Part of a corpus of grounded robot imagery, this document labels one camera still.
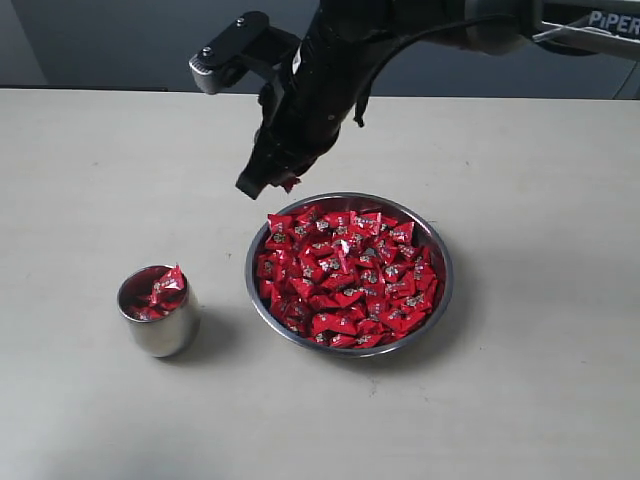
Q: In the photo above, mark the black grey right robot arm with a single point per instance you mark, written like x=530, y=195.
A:
x=491, y=27

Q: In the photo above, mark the pile of red candies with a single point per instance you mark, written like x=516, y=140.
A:
x=345, y=290

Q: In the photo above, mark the stainless steel cup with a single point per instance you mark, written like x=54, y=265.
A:
x=171, y=335

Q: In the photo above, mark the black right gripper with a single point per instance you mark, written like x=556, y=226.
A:
x=321, y=85

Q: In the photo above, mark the red candy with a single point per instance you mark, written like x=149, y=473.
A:
x=289, y=183

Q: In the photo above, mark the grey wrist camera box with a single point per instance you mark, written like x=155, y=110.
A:
x=249, y=44

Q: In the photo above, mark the stainless steel bowl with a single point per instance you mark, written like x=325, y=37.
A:
x=440, y=260

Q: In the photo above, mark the red candies inside cup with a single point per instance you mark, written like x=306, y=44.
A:
x=153, y=293

